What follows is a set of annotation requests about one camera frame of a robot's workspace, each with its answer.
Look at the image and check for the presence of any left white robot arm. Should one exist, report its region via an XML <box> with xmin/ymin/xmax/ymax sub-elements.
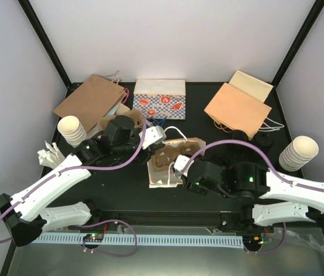
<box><xmin>0</xmin><ymin>116</ymin><xmax>156</xmax><ymax>247</ymax></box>

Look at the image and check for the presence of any orange flat bag right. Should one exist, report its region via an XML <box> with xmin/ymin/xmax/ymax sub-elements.
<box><xmin>204</xmin><ymin>83</ymin><xmax>272</xmax><ymax>139</ymax></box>

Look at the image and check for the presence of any black frame post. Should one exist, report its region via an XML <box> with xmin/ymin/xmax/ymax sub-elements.
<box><xmin>271</xmin><ymin>0</ymin><xmax>324</xmax><ymax>86</ymax></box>
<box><xmin>18</xmin><ymin>0</ymin><xmax>72</xmax><ymax>88</ymax></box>

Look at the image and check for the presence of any left stack of paper cups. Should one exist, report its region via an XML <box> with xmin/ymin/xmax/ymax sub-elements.
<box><xmin>57</xmin><ymin>116</ymin><xmax>86</xmax><ymax>147</ymax></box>

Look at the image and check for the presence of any brown flat paper bag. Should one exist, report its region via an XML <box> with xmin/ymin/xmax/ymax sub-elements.
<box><xmin>53</xmin><ymin>74</ymin><xmax>126</xmax><ymax>132</ymax></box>

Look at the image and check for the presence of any black lid stack right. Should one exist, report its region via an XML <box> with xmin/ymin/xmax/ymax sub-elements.
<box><xmin>252</xmin><ymin>132</ymin><xmax>273</xmax><ymax>151</ymax></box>

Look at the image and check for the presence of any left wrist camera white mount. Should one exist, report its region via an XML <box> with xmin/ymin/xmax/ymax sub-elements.
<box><xmin>142</xmin><ymin>125</ymin><xmax>166</xmax><ymax>150</ymax></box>

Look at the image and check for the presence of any blue slotted cable duct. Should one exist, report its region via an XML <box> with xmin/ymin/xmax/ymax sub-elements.
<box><xmin>33</xmin><ymin>232</ymin><xmax>244</xmax><ymax>249</ymax></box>

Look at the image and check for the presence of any black lid stack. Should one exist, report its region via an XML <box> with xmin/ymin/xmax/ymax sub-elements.
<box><xmin>252</xmin><ymin>132</ymin><xmax>273</xmax><ymax>151</ymax></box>
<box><xmin>229</xmin><ymin>130</ymin><xmax>249</xmax><ymax>142</ymax></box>

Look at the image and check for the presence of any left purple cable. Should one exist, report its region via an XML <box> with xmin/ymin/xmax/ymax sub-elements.
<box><xmin>0</xmin><ymin>117</ymin><xmax>148</xmax><ymax>256</ymax></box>

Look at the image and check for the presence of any purple cable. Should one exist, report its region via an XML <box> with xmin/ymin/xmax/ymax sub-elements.
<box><xmin>182</xmin><ymin>140</ymin><xmax>324</xmax><ymax>255</ymax></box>
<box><xmin>0</xmin><ymin>117</ymin><xmax>148</xmax><ymax>256</ymax></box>

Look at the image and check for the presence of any left black frame post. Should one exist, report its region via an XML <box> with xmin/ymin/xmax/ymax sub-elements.
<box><xmin>18</xmin><ymin>0</ymin><xmax>72</xmax><ymax>88</ymax></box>

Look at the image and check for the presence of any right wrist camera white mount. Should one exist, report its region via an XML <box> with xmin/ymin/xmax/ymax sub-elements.
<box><xmin>173</xmin><ymin>155</ymin><xmax>190</xmax><ymax>178</ymax></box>

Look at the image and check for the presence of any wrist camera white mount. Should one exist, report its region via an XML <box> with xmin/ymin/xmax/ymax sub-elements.
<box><xmin>142</xmin><ymin>125</ymin><xmax>166</xmax><ymax>150</ymax></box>
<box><xmin>173</xmin><ymin>155</ymin><xmax>190</xmax><ymax>178</ymax></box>

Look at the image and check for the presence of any black lid stack left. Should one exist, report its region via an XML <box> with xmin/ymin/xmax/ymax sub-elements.
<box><xmin>229</xmin><ymin>130</ymin><xmax>249</xmax><ymax>142</ymax></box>

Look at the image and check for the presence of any stack of pulp cup carriers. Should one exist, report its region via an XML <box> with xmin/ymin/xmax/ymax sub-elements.
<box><xmin>92</xmin><ymin>110</ymin><xmax>145</xmax><ymax>142</ymax></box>

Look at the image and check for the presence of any checkered printed paper bag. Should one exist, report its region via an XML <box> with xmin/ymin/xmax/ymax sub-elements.
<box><xmin>133</xmin><ymin>79</ymin><xmax>186</xmax><ymax>120</ymax></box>

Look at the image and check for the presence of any stack of paper cups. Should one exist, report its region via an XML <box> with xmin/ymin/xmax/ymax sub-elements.
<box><xmin>279</xmin><ymin>136</ymin><xmax>319</xmax><ymax>172</ymax></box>
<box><xmin>57</xmin><ymin>116</ymin><xmax>86</xmax><ymax>147</ymax></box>

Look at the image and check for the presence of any tan flat paper bag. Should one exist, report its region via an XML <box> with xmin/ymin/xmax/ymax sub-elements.
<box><xmin>229</xmin><ymin>70</ymin><xmax>273</xmax><ymax>102</ymax></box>

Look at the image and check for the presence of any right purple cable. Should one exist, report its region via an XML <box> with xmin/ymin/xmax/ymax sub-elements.
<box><xmin>182</xmin><ymin>140</ymin><xmax>324</xmax><ymax>255</ymax></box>

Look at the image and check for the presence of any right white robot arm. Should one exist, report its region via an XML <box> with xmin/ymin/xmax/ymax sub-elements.
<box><xmin>173</xmin><ymin>157</ymin><xmax>324</xmax><ymax>232</ymax></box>

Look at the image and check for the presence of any right stack of paper cups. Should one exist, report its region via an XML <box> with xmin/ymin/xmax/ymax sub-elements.
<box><xmin>279</xmin><ymin>136</ymin><xmax>319</xmax><ymax>172</ymax></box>

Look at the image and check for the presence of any bundle of wrapped straws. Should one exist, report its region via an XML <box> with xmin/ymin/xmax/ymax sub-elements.
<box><xmin>37</xmin><ymin>141</ymin><xmax>65</xmax><ymax>169</ymax></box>

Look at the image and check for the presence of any right black frame post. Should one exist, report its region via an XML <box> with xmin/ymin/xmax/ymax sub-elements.
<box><xmin>271</xmin><ymin>0</ymin><xmax>324</xmax><ymax>86</ymax></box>

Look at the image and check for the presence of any blue bag handle string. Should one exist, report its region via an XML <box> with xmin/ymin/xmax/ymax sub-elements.
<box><xmin>149</xmin><ymin>116</ymin><xmax>168</xmax><ymax>129</ymax></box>

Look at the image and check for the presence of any orange kraft paper bag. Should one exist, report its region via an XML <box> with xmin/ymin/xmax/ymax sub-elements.
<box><xmin>147</xmin><ymin>126</ymin><xmax>206</xmax><ymax>189</ymax></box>

